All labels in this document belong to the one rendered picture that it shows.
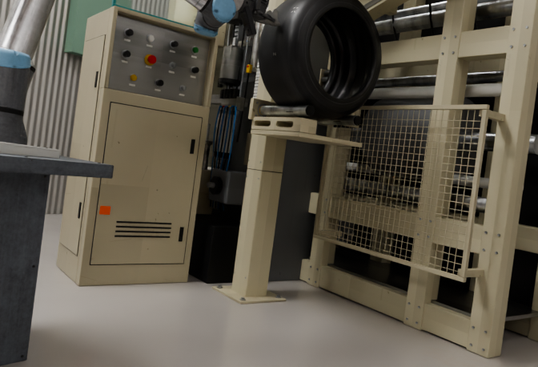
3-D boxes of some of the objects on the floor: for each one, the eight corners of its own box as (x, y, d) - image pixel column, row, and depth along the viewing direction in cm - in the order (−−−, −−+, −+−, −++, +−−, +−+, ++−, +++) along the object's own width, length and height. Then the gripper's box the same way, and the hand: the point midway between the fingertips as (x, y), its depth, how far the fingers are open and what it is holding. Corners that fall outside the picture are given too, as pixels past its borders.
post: (230, 292, 260) (295, -211, 258) (251, 290, 268) (315, -197, 266) (244, 299, 250) (312, -224, 247) (266, 297, 258) (333, -210, 255)
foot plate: (211, 288, 262) (212, 284, 262) (254, 286, 278) (255, 282, 278) (240, 304, 240) (241, 299, 240) (286, 300, 256) (287, 296, 256)
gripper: (248, -13, 202) (290, 8, 214) (235, -9, 209) (276, 12, 222) (242, 8, 201) (285, 29, 214) (230, 12, 208) (272, 31, 221)
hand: (277, 26), depth 217 cm, fingers closed
